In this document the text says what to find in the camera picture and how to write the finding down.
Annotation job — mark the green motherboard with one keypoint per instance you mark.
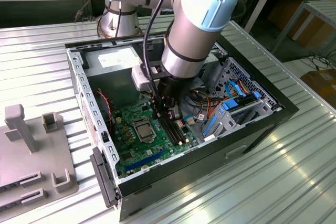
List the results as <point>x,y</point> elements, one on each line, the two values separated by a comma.
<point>146,147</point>

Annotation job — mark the grey perforated disk bay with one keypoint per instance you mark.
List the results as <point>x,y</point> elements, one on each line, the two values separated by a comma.
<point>236,69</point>

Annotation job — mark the grey power supply unit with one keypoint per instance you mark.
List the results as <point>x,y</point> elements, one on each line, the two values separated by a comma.
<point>110,87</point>

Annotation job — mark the black card retainer latch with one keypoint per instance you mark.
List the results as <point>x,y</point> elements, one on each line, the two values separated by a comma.
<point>104,179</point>

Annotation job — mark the hard disk in blue carrier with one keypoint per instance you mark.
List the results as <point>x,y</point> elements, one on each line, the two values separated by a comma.
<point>231,104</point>

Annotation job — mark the black RAM slot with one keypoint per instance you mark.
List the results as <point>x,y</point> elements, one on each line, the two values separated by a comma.
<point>178,132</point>
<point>170,134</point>

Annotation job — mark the grey disk bay blue rail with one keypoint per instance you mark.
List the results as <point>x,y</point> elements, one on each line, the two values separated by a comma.
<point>223,125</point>

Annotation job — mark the brown cardboard box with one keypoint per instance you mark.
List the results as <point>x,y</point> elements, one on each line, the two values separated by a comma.
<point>323,85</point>

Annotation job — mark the grey optical drive cage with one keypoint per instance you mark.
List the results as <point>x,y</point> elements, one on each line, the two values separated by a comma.
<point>214,58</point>

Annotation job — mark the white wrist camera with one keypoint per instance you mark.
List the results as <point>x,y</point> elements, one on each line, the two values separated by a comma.
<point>140,79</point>

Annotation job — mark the black case fan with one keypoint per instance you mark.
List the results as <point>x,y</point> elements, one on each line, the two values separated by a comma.
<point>105,113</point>

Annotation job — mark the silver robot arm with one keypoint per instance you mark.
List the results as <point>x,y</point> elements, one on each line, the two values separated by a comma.
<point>189,45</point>

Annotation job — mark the black camera bracket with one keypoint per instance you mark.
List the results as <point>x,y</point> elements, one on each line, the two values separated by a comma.
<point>160,76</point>

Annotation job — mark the grey parts rack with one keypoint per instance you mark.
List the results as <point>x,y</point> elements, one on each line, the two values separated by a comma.
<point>31,166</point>

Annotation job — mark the blue expansion slot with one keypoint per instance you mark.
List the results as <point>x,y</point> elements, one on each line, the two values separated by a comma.
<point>145,160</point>

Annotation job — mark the black PC case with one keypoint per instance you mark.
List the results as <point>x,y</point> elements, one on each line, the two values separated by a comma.
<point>183,179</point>

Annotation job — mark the stacked cardboard boxes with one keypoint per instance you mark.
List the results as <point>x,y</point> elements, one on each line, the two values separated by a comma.
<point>282,11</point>

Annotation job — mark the grey metal shelf frame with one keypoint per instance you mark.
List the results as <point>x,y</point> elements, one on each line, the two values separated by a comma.
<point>323,7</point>

